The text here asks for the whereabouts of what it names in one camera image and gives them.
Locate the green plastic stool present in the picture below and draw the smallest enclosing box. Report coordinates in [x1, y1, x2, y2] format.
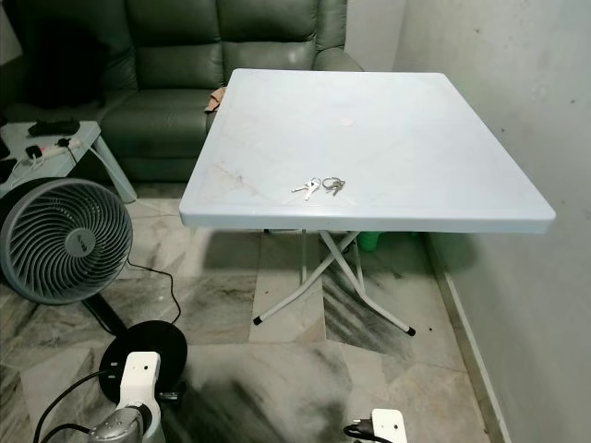
[357, 230, 385, 253]

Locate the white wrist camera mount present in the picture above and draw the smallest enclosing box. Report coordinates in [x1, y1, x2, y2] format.
[370, 408, 408, 443]
[117, 350, 161, 413]

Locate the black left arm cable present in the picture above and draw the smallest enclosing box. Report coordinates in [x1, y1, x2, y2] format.
[34, 368, 122, 443]

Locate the black fan power cable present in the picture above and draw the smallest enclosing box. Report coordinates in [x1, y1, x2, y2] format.
[127, 262, 183, 326]

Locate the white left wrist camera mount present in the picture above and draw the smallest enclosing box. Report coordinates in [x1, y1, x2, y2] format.
[117, 350, 161, 413]

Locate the brown cloth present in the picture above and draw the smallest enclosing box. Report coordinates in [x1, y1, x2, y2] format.
[204, 85, 228, 114]

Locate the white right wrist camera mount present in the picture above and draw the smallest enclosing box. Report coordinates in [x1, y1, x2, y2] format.
[370, 408, 408, 443]

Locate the white folding table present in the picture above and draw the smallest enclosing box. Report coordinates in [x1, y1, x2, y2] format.
[177, 66, 558, 337]

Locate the dark green leather sofa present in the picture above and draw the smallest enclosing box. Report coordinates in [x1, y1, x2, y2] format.
[0, 0, 367, 184]

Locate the silver key bunch with rings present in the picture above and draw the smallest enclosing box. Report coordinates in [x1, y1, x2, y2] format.
[289, 174, 346, 202]

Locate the thin white charging cable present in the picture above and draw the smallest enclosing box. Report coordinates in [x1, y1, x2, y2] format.
[18, 138, 82, 172]

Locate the small grey side table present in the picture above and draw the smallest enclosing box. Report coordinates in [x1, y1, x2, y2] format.
[0, 119, 140, 206]

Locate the black remote control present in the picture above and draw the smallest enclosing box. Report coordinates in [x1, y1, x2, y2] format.
[27, 117, 80, 138]

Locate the grey floor fan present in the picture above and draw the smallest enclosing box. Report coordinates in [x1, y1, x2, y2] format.
[0, 177, 191, 408]

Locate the black cushion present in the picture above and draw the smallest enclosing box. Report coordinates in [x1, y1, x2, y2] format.
[21, 18, 100, 108]

